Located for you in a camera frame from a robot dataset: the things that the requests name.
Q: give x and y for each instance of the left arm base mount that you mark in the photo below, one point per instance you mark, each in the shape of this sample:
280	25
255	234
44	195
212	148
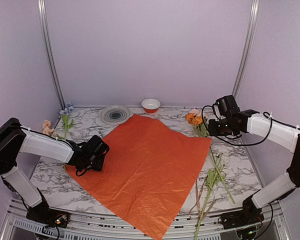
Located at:
42	213

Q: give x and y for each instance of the pink fake flower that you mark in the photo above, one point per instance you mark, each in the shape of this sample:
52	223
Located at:
46	128
195	111

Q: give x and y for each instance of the right aluminium frame post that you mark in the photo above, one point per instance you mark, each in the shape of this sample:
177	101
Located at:
248	43

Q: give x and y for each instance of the orange fake flower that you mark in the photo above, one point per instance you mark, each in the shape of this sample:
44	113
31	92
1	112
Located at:
198	123

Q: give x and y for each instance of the red and white bowl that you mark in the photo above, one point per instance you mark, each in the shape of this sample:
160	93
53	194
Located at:
150	105

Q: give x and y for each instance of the orange wrapping paper sheet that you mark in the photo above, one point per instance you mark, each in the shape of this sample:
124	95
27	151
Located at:
149	167

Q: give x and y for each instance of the blue fake flower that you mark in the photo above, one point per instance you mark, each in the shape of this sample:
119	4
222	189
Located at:
66	122

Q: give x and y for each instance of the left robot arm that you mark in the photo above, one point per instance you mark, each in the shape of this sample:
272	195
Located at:
17	140

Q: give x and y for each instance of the left aluminium frame post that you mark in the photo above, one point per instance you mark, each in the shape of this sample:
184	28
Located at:
49	51

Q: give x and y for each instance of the grey glass plate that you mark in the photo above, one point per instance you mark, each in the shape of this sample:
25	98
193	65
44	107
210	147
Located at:
115	115

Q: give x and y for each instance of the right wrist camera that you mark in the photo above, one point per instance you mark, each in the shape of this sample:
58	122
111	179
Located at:
227	106

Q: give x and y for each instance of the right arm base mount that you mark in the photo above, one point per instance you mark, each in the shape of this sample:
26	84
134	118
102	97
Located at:
249	214

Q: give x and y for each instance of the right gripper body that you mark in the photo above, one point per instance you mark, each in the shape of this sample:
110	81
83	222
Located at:
223	128

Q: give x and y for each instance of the aluminium frame post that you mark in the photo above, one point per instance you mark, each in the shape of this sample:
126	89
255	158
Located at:
49	51
248	43

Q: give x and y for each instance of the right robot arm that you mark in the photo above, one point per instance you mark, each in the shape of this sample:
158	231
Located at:
279	135

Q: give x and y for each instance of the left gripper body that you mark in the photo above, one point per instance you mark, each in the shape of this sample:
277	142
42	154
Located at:
92	165

